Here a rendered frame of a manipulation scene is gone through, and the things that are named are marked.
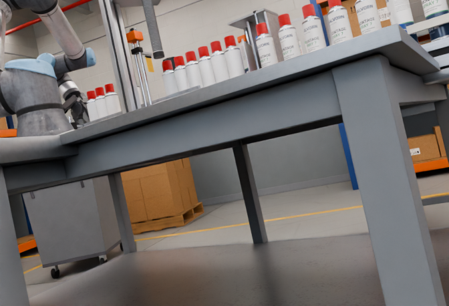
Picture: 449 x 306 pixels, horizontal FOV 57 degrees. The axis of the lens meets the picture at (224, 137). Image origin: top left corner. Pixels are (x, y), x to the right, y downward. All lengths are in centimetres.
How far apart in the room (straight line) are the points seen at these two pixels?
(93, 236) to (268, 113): 313
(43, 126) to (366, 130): 82
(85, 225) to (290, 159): 314
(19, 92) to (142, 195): 390
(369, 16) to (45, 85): 85
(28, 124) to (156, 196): 384
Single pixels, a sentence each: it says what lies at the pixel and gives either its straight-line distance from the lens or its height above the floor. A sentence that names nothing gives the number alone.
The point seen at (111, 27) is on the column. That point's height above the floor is 120.
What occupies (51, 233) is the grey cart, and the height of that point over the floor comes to 39.
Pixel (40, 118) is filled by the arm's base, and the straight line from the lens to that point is 113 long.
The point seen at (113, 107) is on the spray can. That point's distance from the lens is 162.
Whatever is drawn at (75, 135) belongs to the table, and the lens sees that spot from 78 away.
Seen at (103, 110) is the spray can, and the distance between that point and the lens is 165.
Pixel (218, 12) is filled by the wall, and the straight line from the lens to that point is 625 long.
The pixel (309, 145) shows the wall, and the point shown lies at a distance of 573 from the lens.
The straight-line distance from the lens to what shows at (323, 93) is 55.
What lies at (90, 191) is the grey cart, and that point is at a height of 65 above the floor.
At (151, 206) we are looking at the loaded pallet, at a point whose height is 30.
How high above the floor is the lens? 73
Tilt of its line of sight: 2 degrees up
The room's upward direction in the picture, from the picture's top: 12 degrees counter-clockwise
